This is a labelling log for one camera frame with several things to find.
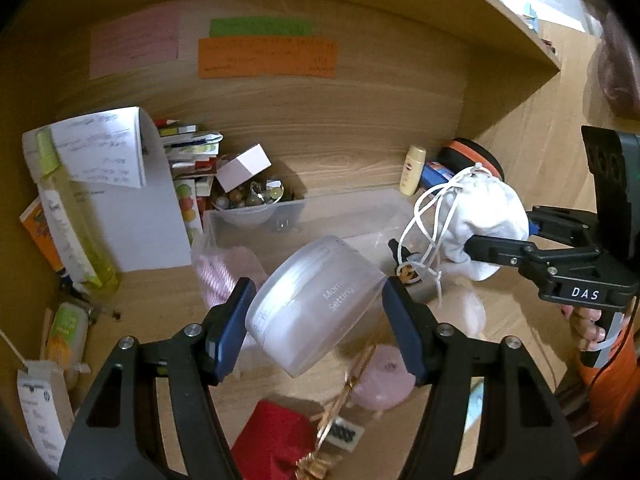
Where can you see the small orange tube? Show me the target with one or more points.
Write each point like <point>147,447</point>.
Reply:
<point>67,330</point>

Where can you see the small pink box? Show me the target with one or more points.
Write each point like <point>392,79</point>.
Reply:
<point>242,167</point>

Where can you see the orange black zip case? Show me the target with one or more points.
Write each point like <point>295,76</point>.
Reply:
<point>470,152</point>

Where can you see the orange paper note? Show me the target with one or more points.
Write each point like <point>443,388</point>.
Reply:
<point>265,57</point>

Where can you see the frosted plastic jar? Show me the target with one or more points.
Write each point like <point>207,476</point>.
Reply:
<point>310,310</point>

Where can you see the clear plastic storage box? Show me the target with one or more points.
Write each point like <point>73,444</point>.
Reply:
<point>345,220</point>

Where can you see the yellow-green spray bottle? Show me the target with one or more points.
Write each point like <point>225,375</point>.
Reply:
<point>65,220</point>

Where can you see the black hair clip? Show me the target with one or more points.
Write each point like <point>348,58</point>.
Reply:
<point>400,255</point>

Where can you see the white folded paper sheet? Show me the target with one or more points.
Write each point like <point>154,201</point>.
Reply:
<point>135,225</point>

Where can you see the pink striped bag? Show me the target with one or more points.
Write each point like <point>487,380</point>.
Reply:
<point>215,272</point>

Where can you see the blue patchwork pouch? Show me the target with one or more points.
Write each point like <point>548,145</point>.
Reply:
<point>432,175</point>

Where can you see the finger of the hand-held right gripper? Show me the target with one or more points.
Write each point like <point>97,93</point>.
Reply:
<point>505,250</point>
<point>560,222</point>

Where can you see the wooden desktop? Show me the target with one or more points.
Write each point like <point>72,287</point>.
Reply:
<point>150,300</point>

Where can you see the gold ribbon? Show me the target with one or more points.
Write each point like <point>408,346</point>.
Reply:
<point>312,466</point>

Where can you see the person's right hand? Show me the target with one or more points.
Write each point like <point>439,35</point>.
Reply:
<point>587,330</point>

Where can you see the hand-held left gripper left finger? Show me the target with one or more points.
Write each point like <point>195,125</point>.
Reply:
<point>234,327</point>

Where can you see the white patterned hair clip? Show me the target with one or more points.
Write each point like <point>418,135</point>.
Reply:
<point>345,432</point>

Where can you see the clear bowl of marbles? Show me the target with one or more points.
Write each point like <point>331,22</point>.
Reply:
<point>250,199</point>

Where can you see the red pouch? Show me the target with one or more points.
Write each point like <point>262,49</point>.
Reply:
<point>270,440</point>

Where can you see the white box coloured dots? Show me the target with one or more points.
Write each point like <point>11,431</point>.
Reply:
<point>186,210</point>

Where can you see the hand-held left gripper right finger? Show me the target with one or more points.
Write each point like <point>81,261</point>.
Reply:
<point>402,332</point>

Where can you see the pink round case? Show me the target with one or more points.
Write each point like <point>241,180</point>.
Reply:
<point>380,380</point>

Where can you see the thin wooden stick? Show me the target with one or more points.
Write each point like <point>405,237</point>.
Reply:
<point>14,349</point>

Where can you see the yellow sunscreen bottle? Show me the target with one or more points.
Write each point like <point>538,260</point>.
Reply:
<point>412,172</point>

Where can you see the pink paper note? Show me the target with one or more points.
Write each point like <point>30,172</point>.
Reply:
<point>135,42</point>

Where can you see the mint green flat case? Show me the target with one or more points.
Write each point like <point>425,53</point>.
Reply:
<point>477,400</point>

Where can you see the green paper note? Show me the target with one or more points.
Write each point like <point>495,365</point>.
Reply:
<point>260,27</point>

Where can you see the orange box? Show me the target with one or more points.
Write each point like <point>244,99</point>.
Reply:
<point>40,230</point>

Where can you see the wooden shelf board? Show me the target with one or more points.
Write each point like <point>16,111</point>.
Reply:
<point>500,25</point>

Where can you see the stack of books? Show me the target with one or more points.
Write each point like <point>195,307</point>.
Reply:
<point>187,140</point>

